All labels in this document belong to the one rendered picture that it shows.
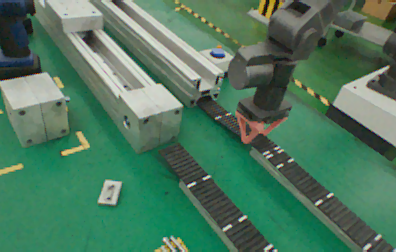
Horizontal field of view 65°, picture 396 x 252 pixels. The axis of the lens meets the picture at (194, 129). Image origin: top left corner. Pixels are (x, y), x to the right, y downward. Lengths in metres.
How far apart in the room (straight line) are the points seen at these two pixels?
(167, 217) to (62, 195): 0.19
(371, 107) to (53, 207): 0.79
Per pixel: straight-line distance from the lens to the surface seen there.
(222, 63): 0.91
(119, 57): 0.80
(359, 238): 0.62
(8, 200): 0.61
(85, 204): 0.57
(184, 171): 0.58
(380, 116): 0.94
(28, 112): 0.64
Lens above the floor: 1.24
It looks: 39 degrees down
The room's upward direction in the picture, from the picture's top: 11 degrees clockwise
